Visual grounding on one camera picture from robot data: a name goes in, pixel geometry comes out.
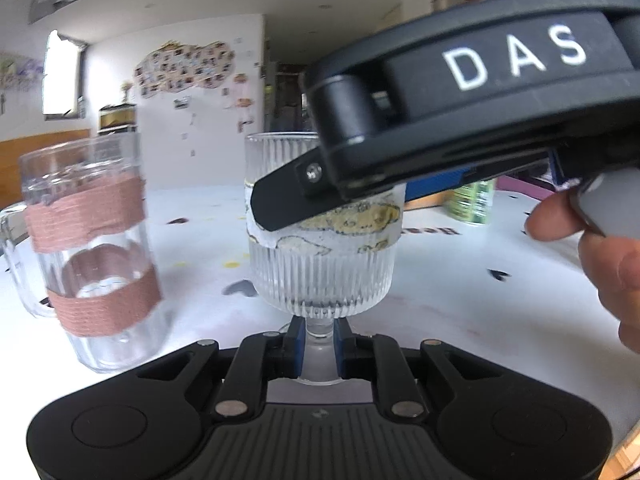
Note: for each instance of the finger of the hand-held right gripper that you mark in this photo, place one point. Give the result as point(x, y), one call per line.
point(290, 195)

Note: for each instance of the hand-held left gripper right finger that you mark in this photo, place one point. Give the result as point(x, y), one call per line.
point(341, 348)

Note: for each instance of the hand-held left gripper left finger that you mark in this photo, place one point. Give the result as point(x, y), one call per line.
point(298, 348)

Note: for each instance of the ribbed glass goblet cup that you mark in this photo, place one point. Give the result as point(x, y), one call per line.
point(320, 260)

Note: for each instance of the person's right hand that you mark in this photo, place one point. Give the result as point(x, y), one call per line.
point(590, 255)

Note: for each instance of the doorway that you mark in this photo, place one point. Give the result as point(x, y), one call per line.
point(290, 95)

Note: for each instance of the blue book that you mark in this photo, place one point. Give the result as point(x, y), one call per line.
point(436, 189)

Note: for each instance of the green can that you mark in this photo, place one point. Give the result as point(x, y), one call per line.
point(471, 201)

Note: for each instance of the cloud-shaped photo collage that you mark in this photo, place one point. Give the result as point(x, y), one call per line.
point(184, 67)

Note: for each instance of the small gold-fronted cabinet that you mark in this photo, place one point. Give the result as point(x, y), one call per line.
point(118, 119)

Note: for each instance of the glass mug with pink bands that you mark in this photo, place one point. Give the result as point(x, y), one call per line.
point(82, 255)

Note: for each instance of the window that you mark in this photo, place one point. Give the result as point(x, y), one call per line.
point(62, 77)

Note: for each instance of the wooden wall panel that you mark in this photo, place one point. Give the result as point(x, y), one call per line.
point(35, 157)

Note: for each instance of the wall poster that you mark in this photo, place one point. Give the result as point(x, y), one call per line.
point(17, 77)

